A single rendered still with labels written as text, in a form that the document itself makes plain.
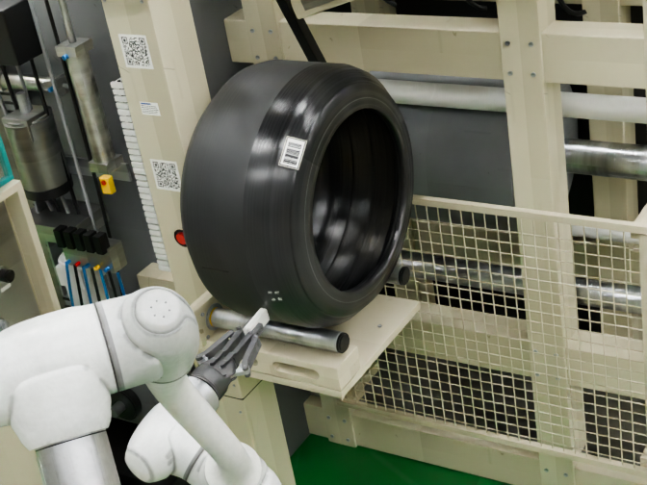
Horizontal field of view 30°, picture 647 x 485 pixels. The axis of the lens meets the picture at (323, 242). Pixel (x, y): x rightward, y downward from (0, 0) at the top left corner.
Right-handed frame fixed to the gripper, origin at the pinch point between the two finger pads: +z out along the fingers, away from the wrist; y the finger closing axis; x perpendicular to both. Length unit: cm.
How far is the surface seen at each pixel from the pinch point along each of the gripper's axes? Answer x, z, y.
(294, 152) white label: -33.4, 14.3, -10.2
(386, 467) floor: 110, 58, 24
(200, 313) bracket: 9.0, 8.6, 23.4
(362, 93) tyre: -32, 39, -12
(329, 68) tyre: -38, 37, -6
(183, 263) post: 4.5, 18.7, 33.8
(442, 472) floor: 110, 61, 7
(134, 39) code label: -49, 26, 32
